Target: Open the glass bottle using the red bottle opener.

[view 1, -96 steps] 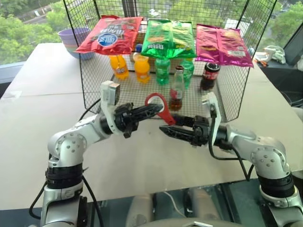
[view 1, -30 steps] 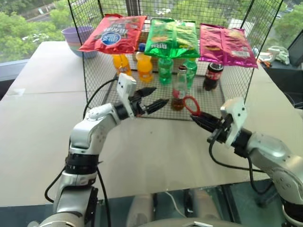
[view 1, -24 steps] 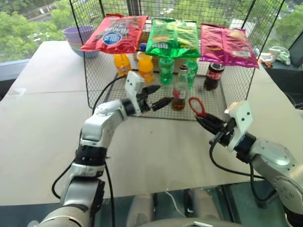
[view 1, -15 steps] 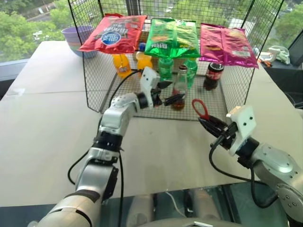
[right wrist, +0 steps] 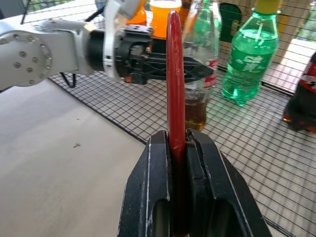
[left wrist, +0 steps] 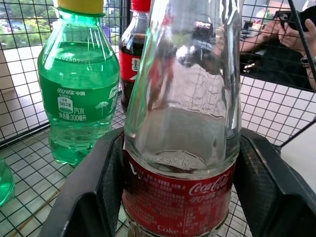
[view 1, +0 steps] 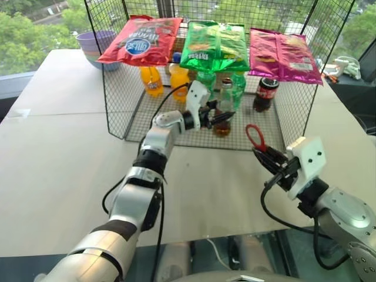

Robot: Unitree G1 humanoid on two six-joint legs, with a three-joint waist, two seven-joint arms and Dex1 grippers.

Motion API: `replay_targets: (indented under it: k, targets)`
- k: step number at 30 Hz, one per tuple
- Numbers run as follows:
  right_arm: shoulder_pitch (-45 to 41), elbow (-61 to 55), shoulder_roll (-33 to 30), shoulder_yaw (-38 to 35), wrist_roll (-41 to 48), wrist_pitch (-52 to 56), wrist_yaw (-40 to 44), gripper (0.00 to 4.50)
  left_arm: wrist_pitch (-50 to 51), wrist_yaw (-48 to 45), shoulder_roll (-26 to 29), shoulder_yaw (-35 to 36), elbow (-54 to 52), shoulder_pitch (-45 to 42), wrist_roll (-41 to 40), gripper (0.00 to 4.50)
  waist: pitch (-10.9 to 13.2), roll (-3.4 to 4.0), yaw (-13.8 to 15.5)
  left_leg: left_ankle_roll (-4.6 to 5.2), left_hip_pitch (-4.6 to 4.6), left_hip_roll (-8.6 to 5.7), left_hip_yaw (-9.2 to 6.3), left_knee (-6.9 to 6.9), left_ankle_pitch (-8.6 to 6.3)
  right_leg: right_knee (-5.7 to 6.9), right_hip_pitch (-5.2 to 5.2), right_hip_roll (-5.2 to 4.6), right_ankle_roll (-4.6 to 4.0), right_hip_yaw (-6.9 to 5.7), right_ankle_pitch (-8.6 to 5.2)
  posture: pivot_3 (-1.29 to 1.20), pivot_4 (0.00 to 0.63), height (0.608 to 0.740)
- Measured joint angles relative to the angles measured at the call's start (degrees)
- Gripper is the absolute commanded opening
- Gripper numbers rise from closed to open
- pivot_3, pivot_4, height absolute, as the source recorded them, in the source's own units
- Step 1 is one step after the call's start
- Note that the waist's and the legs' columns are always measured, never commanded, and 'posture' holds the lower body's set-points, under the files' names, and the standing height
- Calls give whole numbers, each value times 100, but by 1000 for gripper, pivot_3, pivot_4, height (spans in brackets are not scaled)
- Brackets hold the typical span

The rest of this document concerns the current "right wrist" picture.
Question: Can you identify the dark cola bottle red label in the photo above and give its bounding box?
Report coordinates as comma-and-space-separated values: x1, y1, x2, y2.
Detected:
282, 51, 316, 134

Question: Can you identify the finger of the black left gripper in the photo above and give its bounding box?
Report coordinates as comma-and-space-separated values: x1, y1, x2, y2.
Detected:
148, 51, 215, 75
145, 63, 211, 82

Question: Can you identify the clear bottle with amber liquid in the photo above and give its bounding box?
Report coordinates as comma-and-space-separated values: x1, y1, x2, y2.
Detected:
183, 0, 221, 132

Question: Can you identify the black wire grid mat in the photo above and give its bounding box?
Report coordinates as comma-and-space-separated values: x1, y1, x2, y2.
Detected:
47, 70, 316, 237

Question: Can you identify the slim orange soda bottle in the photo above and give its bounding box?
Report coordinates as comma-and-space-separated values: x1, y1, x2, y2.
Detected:
125, 0, 148, 27

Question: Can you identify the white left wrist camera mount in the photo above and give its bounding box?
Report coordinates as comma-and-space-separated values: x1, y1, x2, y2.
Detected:
102, 0, 149, 80

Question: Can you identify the green soda bottle yellow cap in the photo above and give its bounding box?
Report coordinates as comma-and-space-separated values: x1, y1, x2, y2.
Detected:
221, 0, 280, 107

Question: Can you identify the red bottle opener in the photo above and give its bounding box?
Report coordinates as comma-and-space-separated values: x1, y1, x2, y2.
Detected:
165, 9, 191, 237

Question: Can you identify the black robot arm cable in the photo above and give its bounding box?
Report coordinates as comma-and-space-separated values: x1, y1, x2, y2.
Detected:
60, 72, 78, 89

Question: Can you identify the wide orange soda bottle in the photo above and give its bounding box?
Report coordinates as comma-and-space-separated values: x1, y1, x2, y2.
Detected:
149, 0, 183, 39

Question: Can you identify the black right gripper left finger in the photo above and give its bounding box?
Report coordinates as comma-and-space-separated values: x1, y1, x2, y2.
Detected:
117, 130, 174, 237

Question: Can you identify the upright black wire mesh panel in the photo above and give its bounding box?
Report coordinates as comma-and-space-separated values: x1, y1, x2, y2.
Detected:
20, 0, 316, 96

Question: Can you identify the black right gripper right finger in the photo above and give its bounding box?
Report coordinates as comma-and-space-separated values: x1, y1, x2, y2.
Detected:
184, 128, 273, 237

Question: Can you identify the dark green arched sign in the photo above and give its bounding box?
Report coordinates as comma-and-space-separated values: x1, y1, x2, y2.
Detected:
219, 2, 244, 45

